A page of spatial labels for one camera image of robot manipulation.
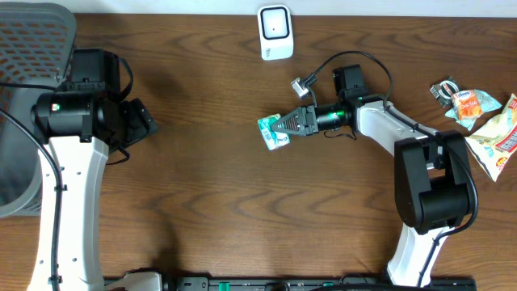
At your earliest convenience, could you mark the teal tissue box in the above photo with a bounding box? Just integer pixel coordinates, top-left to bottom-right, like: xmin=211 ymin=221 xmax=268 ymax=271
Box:
xmin=258 ymin=114 xmax=290 ymax=150

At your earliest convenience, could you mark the orange small packet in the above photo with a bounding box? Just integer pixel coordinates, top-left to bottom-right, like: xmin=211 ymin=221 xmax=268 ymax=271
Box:
xmin=451 ymin=90 xmax=483 ymax=120

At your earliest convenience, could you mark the mint green wipes pack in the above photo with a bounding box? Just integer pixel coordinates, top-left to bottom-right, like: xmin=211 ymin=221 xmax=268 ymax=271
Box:
xmin=445 ymin=89 xmax=502 ymax=131

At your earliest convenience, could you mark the cream snack bag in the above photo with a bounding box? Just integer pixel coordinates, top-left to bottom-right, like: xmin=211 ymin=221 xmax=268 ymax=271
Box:
xmin=465 ymin=94 xmax=516 ymax=182

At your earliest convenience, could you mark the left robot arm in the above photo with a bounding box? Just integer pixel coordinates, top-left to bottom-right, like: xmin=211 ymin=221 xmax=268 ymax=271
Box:
xmin=28 ymin=48 xmax=168 ymax=290

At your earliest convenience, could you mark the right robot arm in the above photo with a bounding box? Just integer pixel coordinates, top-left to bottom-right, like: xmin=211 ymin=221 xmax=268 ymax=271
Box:
xmin=270 ymin=65 xmax=479 ymax=288

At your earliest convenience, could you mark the white barcode scanner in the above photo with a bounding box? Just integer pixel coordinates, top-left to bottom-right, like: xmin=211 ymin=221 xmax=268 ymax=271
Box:
xmin=257 ymin=4 xmax=294 ymax=61

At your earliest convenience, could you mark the dark grey plastic basket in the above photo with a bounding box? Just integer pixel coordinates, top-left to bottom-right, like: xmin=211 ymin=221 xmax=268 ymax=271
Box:
xmin=1 ymin=2 xmax=77 ymax=217

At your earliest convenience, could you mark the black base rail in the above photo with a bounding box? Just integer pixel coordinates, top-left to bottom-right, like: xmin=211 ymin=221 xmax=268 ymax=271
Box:
xmin=103 ymin=266 xmax=477 ymax=291

